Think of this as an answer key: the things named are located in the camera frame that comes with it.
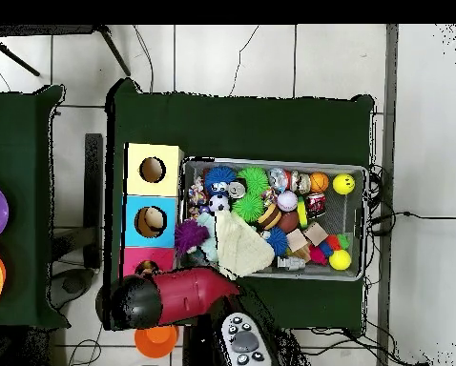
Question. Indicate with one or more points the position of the black upright panel stand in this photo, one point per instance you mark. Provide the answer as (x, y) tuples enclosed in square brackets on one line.
[(93, 171)]

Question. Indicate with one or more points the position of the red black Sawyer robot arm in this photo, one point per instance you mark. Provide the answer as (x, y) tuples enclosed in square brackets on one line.
[(190, 293)]

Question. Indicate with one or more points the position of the black tripod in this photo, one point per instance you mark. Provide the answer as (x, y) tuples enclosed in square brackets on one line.
[(115, 50)]

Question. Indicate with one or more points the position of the light blue cloth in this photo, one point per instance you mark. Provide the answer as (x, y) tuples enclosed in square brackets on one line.
[(205, 221)]

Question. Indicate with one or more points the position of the large green spiky ball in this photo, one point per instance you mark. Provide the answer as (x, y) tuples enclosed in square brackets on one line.
[(254, 179)]

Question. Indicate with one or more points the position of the multicoloured spiky caterpillar toy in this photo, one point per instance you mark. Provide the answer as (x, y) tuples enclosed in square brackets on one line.
[(319, 255)]

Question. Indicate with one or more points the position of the wooden box with three holes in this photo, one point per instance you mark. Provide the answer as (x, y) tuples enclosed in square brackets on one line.
[(169, 187)]

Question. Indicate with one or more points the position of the dark green side tablecloth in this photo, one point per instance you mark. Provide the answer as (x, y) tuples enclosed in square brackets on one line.
[(18, 114)]

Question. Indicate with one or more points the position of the cream white waffle cloth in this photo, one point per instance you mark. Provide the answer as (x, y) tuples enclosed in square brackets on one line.
[(243, 248)]

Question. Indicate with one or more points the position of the orange plastic cup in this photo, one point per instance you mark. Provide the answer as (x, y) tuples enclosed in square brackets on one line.
[(155, 343)]

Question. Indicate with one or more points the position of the blue spiky ball with eyes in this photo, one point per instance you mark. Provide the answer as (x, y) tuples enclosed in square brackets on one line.
[(218, 176)]

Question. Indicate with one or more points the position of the small soccer ball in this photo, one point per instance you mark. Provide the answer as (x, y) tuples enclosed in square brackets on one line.
[(219, 204)]

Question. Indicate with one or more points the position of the small orange basketball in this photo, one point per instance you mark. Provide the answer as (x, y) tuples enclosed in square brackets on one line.
[(319, 182)]

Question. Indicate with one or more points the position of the yellow foam ball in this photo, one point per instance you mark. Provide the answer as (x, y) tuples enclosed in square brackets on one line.
[(343, 184)]

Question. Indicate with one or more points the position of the toy hamburger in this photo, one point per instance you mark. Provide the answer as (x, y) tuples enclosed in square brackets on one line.
[(269, 217)]

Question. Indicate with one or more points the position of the purple spiky ball with eyes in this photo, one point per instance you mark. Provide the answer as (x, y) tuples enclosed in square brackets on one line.
[(190, 234)]

